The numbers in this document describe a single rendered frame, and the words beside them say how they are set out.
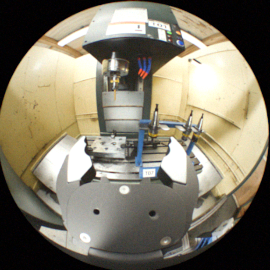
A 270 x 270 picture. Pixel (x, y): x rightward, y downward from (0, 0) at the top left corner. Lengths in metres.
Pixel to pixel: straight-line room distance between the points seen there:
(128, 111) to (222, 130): 1.09
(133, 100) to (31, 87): 1.29
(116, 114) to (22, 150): 1.24
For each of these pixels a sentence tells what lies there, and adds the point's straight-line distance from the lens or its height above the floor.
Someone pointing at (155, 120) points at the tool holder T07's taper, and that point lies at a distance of 0.37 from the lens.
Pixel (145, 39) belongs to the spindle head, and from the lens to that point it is 0.39.
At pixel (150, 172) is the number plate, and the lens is 0.52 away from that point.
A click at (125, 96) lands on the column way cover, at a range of 0.91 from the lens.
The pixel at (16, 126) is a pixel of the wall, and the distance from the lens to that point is 1.11.
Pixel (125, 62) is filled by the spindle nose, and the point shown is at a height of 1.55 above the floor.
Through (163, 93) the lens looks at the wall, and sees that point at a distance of 1.42.
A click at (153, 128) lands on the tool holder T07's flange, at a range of 0.37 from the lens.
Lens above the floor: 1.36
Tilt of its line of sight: 29 degrees down
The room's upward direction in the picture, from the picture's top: 2 degrees clockwise
